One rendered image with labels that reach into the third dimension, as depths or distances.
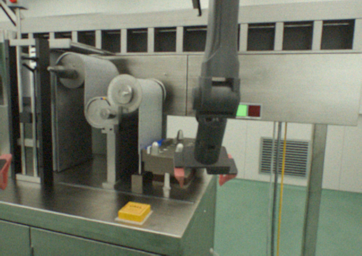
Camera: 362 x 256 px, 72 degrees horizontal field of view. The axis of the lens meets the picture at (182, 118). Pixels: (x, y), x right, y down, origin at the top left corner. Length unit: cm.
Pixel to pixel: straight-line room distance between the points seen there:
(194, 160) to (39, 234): 62
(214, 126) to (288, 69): 77
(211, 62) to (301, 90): 81
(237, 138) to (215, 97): 315
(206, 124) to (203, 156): 8
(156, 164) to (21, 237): 50
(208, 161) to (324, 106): 79
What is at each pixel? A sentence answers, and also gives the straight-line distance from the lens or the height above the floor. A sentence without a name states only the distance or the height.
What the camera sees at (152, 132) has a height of 109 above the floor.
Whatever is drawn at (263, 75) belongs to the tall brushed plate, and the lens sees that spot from 120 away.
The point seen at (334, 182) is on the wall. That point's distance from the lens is 385.
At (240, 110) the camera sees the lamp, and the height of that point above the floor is 119.
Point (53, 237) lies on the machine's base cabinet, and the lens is 97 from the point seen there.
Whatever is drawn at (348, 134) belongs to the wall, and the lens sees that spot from 374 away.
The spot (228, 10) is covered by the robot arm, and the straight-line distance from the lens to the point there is 46.
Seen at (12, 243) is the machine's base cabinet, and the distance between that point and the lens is 110.
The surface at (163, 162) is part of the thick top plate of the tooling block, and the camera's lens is 93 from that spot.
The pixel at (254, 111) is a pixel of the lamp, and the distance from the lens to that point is 120.
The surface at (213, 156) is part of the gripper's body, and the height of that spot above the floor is 114.
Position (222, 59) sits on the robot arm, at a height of 132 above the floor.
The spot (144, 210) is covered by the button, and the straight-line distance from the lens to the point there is 78.
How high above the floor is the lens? 127
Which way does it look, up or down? 6 degrees down
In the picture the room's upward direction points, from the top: 2 degrees clockwise
